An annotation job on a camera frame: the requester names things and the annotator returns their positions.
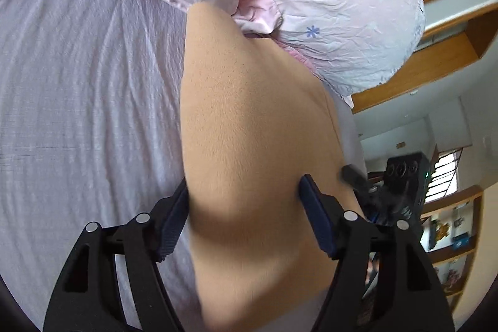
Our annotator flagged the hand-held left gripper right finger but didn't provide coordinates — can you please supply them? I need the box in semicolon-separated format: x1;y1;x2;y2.
299;174;456;332

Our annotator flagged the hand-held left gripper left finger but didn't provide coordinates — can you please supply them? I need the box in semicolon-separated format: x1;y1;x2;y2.
43;182;190;332

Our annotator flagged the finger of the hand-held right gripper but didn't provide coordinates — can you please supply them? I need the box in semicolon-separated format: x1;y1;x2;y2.
341;164;369;192

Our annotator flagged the tan fleece garment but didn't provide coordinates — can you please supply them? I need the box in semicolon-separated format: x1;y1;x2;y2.
180;1;366;332

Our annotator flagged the barred window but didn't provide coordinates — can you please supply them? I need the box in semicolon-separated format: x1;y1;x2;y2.
426;147;465;198

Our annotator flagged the wooden shelf unit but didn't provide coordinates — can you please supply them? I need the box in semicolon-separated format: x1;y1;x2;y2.
418;185;484;311

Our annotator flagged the lavender bed sheet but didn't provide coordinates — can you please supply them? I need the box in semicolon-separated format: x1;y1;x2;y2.
0;0;368;332

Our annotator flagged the wooden bed headboard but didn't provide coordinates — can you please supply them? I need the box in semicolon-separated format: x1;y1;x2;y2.
352;0;498;114

